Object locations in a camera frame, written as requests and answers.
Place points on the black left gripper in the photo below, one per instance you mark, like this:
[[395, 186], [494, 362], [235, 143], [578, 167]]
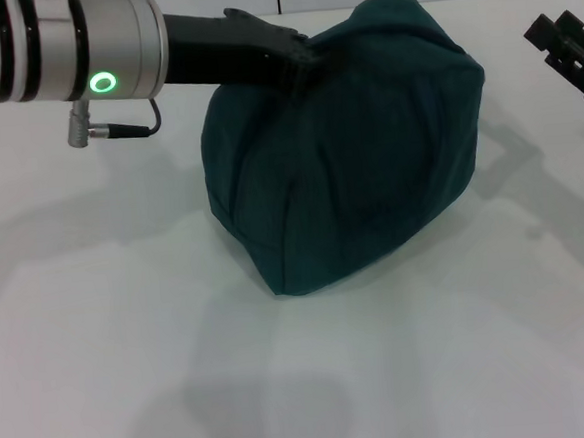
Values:
[[210, 49]]

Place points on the dark teal insulated lunch bag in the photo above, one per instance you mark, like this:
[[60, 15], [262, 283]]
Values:
[[359, 174]]

